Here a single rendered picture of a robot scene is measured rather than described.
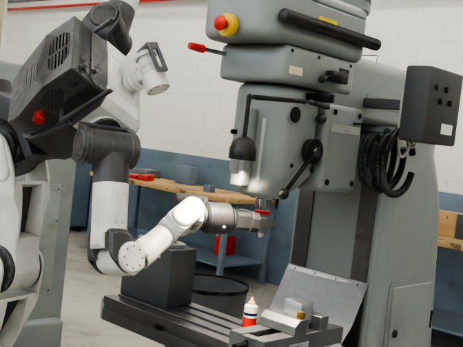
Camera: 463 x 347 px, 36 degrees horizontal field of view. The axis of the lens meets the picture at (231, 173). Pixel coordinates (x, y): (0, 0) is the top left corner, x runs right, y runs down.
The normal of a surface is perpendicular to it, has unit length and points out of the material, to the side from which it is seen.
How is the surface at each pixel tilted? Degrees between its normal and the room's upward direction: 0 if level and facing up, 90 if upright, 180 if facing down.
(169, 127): 90
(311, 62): 90
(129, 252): 76
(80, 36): 58
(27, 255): 81
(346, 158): 90
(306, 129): 90
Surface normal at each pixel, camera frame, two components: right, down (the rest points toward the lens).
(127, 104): 0.82, -0.42
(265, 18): -0.06, 0.04
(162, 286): -0.62, -0.03
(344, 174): 0.73, 0.12
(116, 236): 0.69, -0.12
